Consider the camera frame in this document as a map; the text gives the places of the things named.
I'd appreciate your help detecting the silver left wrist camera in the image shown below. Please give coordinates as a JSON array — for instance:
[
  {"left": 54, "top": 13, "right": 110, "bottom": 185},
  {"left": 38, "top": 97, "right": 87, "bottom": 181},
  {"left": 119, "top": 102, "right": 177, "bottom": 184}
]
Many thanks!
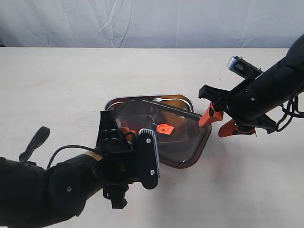
[{"left": 137, "top": 128, "right": 160, "bottom": 190}]

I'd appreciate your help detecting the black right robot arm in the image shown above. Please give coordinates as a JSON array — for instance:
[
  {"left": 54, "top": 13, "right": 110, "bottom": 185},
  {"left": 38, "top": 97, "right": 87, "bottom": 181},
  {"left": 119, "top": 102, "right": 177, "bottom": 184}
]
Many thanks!
[{"left": 199, "top": 36, "right": 304, "bottom": 137}]

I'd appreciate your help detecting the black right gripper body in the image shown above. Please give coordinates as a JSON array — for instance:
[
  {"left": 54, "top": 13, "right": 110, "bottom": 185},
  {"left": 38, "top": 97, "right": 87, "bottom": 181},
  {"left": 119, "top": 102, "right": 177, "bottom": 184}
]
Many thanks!
[{"left": 199, "top": 78, "right": 278, "bottom": 133}]

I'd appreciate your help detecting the blue-grey backdrop cloth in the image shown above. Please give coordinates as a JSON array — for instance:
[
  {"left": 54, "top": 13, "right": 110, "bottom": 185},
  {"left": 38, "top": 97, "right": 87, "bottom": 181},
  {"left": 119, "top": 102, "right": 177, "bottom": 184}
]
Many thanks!
[{"left": 0, "top": 0, "right": 304, "bottom": 48}]

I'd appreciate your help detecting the steel two-compartment lunch box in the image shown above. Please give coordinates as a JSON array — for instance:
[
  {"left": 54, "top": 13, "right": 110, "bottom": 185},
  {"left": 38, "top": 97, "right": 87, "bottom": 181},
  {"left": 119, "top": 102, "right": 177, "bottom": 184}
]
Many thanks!
[{"left": 104, "top": 94, "right": 195, "bottom": 113}]

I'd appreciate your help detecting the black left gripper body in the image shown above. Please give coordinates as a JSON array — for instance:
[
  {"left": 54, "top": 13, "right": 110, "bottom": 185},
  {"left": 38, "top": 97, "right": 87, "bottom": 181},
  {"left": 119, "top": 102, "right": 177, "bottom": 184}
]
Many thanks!
[{"left": 94, "top": 110, "right": 140, "bottom": 209}]

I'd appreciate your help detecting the dark transparent lunch box lid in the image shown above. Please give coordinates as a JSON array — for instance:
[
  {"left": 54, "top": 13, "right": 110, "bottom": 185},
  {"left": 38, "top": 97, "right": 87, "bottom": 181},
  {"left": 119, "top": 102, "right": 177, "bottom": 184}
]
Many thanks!
[{"left": 114, "top": 98, "right": 212, "bottom": 169}]

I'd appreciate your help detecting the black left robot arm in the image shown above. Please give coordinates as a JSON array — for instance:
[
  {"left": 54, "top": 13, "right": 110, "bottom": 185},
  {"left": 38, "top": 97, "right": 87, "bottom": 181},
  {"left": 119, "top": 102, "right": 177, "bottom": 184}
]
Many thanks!
[{"left": 0, "top": 111, "right": 144, "bottom": 228}]

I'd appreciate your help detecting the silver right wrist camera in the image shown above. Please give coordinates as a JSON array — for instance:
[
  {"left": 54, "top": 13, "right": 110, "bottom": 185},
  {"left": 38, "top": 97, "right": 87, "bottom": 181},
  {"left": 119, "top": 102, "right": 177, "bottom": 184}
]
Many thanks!
[{"left": 227, "top": 56, "right": 263, "bottom": 79}]

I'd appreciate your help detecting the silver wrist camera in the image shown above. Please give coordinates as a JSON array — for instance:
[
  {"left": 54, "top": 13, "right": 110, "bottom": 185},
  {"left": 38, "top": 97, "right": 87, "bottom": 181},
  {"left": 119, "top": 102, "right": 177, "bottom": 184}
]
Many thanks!
[
  {"left": 137, "top": 128, "right": 160, "bottom": 190},
  {"left": 227, "top": 56, "right": 263, "bottom": 79}
]

